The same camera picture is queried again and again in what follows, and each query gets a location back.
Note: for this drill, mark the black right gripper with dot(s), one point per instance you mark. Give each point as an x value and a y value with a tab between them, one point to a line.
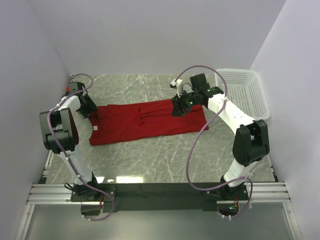
178	105

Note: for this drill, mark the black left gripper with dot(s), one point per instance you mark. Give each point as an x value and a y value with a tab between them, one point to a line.
92	107

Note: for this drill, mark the red t shirt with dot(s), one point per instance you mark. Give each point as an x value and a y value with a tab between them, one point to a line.
116	123

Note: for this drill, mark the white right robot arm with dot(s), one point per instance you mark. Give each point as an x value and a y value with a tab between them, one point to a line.
251	139

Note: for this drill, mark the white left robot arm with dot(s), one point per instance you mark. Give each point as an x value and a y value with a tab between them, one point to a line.
60	135

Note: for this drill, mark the white plastic basket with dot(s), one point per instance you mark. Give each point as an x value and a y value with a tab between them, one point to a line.
245	90

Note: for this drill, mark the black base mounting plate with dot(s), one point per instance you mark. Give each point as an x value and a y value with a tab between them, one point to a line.
169	196

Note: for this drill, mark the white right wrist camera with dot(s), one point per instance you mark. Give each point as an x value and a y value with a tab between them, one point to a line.
177	85

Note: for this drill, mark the aluminium frame rail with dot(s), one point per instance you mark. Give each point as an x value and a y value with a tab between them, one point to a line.
49	194

